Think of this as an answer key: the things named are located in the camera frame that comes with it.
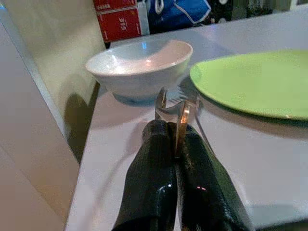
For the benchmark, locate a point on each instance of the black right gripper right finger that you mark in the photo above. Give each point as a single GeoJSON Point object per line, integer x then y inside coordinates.
{"type": "Point", "coordinates": [207, 183]}

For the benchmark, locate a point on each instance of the green plate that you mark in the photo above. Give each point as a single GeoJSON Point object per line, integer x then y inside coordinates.
{"type": "Point", "coordinates": [255, 81]}

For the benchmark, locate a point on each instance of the blue and white bag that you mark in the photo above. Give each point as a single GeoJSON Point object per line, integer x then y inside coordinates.
{"type": "Point", "coordinates": [178, 13]}

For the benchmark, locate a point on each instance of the silver metal fork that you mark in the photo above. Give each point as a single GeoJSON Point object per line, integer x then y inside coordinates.
{"type": "Point", "coordinates": [179, 120]}

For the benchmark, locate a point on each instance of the white ceramic bowl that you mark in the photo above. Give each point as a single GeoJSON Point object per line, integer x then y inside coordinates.
{"type": "Point", "coordinates": [142, 69]}

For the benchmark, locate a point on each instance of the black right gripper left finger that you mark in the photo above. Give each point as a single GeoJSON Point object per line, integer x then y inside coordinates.
{"type": "Point", "coordinates": [149, 173]}

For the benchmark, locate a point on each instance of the red cardboard box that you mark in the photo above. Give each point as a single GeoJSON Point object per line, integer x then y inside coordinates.
{"type": "Point", "coordinates": [119, 20]}

